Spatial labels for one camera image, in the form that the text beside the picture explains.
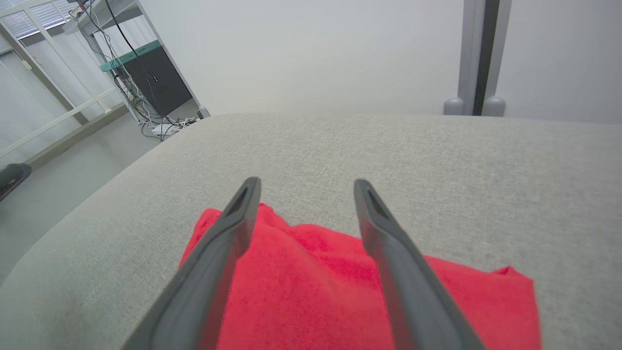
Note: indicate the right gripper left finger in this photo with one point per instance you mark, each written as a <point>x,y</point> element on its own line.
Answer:
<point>209,272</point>

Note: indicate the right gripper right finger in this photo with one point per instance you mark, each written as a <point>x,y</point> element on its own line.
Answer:
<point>408,282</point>

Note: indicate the red Bulls basketball jersey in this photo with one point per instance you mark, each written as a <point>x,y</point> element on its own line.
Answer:
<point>316,291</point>

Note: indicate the white power strip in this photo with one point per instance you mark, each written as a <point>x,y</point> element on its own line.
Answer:
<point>165,129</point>

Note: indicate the black cabinet with teal top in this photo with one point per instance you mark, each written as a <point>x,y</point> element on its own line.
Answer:
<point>160,82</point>

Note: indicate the grey cylindrical post cap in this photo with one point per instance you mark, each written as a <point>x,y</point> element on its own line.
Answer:
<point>453,107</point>
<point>494,107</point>

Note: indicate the grey partition joint post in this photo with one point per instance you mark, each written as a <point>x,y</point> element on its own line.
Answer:
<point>471,48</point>

